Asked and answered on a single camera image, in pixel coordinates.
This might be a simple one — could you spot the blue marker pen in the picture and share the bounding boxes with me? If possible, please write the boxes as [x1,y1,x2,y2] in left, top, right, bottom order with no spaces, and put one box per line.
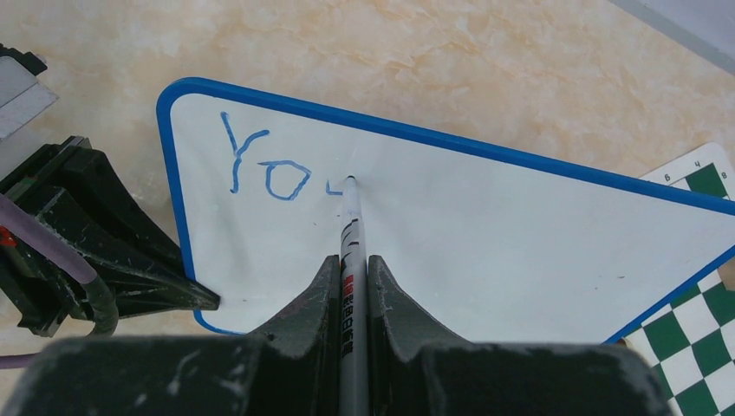
[339,176,370,415]

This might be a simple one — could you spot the blue framed whiteboard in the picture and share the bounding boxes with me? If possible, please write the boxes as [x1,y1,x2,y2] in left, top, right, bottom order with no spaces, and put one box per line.
[156,77,734,343]

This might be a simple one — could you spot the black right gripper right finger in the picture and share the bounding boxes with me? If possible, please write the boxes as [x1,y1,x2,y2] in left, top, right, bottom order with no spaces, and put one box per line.
[367,255,672,415]

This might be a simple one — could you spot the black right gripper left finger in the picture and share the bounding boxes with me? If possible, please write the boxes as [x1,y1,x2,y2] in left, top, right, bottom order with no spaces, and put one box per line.
[3,256,340,415]

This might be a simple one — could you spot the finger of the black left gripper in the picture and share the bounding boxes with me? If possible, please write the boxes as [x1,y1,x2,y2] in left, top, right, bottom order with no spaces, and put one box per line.
[59,146,184,276]
[34,189,220,316]

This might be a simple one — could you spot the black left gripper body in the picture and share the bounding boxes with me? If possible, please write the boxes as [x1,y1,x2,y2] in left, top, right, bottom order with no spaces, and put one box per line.
[1,136,119,337]

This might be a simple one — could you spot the green white chessboard mat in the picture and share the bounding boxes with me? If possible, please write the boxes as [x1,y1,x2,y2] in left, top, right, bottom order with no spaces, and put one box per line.
[621,142,734,415]

